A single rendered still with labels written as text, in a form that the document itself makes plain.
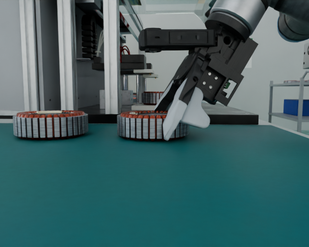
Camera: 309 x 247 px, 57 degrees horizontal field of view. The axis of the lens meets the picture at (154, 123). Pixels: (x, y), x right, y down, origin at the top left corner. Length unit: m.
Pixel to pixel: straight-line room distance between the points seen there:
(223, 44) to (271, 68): 6.03
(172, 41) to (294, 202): 0.29
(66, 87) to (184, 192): 0.51
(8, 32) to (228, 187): 0.61
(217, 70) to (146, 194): 0.27
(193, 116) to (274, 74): 6.12
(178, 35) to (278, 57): 6.14
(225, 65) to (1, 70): 0.49
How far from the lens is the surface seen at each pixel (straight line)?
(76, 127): 0.44
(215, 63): 0.43
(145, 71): 0.80
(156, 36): 0.43
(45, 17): 0.72
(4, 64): 0.73
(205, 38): 0.44
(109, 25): 0.66
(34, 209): 0.19
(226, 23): 0.45
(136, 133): 0.40
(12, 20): 0.73
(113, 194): 0.20
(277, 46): 6.56
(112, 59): 0.64
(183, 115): 0.39
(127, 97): 1.04
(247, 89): 6.34
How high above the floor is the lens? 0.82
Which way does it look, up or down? 6 degrees down
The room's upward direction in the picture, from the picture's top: straight up
